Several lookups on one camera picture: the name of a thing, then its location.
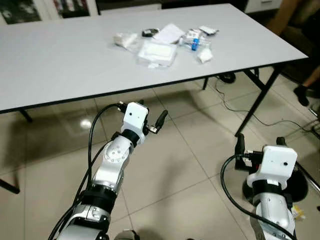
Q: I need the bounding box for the white plastic food tray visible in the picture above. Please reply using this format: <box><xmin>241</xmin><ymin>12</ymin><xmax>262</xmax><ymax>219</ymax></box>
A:
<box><xmin>136</xmin><ymin>40</ymin><xmax>179</xmax><ymax>69</ymax></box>

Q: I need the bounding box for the white tissue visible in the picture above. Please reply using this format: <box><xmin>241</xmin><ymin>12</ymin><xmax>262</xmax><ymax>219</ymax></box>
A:
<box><xmin>196</xmin><ymin>47</ymin><xmax>215</xmax><ymax>64</ymax></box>

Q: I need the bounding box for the black round rubbish bin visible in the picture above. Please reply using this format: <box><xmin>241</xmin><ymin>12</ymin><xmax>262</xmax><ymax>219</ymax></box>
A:
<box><xmin>242</xmin><ymin>162</ymin><xmax>311</xmax><ymax>203</ymax></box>

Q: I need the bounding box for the seated person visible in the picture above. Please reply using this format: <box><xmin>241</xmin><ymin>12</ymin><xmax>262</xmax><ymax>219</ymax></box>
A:
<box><xmin>265</xmin><ymin>0</ymin><xmax>320</xmax><ymax>107</ymax></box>

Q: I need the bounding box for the clear bag with tissue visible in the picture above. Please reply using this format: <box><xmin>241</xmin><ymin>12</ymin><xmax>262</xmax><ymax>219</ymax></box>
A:
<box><xmin>113</xmin><ymin>32</ymin><xmax>142</xmax><ymax>52</ymax></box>

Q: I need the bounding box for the black round floor object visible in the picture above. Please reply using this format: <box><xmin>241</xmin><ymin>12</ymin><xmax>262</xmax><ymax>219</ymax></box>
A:
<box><xmin>219</xmin><ymin>72</ymin><xmax>237</xmax><ymax>84</ymax></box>

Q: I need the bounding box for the small black item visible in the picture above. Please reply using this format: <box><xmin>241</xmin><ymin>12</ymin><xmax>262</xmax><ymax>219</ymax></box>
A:
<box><xmin>142</xmin><ymin>29</ymin><xmax>159</xmax><ymax>39</ymax></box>

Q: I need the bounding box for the yellow packet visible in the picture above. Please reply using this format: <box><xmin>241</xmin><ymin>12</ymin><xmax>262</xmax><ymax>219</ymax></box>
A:
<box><xmin>291</xmin><ymin>205</ymin><xmax>307</xmax><ymax>221</ymax></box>

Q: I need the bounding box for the white paper sheet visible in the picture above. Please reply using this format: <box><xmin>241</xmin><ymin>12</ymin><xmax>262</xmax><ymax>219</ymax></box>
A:
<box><xmin>152</xmin><ymin>23</ymin><xmax>186</xmax><ymax>45</ymax></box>

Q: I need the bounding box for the clear bottle with blue label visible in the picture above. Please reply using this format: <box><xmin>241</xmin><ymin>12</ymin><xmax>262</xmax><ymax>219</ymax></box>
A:
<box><xmin>179</xmin><ymin>29</ymin><xmax>212</xmax><ymax>52</ymax></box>

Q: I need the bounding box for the white table with black legs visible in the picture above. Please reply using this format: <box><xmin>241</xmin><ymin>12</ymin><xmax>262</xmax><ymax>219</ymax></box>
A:
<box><xmin>0</xmin><ymin>4</ymin><xmax>308</xmax><ymax>195</ymax></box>

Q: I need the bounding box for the robot left leg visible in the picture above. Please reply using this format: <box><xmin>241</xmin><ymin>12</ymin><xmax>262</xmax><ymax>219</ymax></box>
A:
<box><xmin>114</xmin><ymin>229</ymin><xmax>142</xmax><ymax>240</ymax></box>

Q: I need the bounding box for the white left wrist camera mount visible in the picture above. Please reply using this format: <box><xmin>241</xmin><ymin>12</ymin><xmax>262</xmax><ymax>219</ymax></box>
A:
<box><xmin>122</xmin><ymin>102</ymin><xmax>150</xmax><ymax>136</ymax></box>

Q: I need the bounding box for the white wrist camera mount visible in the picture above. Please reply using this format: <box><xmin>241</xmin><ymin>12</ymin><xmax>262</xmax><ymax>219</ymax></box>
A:
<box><xmin>246</xmin><ymin>145</ymin><xmax>299</xmax><ymax>188</ymax></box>
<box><xmin>122</xmin><ymin>102</ymin><xmax>150</xmax><ymax>136</ymax></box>

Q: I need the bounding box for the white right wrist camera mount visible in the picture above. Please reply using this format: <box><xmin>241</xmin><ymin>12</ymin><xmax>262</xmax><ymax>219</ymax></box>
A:
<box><xmin>246</xmin><ymin>145</ymin><xmax>299</xmax><ymax>188</ymax></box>

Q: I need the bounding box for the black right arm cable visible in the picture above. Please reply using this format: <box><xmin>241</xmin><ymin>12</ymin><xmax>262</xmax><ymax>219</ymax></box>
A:
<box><xmin>220</xmin><ymin>154</ymin><xmax>297</xmax><ymax>240</ymax></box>

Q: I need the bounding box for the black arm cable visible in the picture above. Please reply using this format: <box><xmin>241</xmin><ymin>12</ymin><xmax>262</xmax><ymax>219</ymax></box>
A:
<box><xmin>47</xmin><ymin>101</ymin><xmax>126</xmax><ymax>240</ymax></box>
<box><xmin>220</xmin><ymin>154</ymin><xmax>297</xmax><ymax>240</ymax></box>

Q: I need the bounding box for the thin black floor cable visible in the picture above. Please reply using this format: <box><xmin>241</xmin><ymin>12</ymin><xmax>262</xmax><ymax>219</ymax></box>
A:
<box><xmin>215</xmin><ymin>77</ymin><xmax>318</xmax><ymax>133</ymax></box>

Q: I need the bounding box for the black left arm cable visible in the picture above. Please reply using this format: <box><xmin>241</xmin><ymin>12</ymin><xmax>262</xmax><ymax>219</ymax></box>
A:
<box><xmin>47</xmin><ymin>101</ymin><xmax>126</xmax><ymax>240</ymax></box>

